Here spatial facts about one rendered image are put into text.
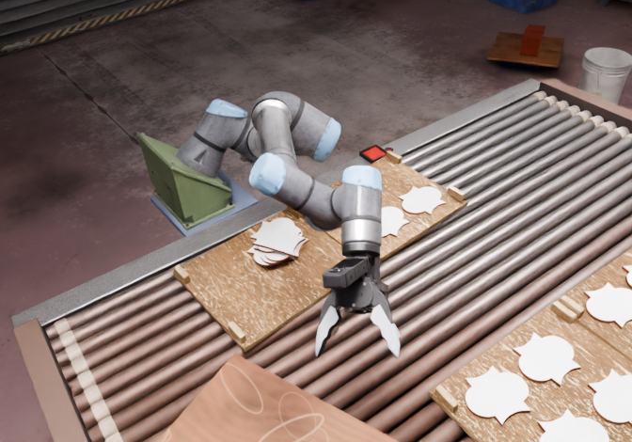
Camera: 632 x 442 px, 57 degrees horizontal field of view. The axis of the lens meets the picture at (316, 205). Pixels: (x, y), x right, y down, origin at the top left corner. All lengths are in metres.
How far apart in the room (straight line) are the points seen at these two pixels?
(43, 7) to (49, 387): 4.83
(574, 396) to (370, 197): 0.64
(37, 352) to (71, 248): 1.83
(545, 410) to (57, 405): 1.05
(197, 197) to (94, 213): 1.78
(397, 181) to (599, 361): 0.80
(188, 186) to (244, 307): 0.46
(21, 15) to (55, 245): 2.98
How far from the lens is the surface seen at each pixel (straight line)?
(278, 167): 1.10
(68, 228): 3.52
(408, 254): 1.65
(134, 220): 3.42
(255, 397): 1.23
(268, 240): 1.61
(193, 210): 1.85
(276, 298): 1.52
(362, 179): 1.08
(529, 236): 1.77
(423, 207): 1.77
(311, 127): 1.46
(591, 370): 1.46
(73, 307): 1.69
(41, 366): 1.55
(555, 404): 1.39
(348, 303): 1.03
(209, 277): 1.61
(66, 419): 1.43
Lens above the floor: 2.06
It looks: 39 degrees down
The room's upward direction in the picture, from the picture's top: 4 degrees counter-clockwise
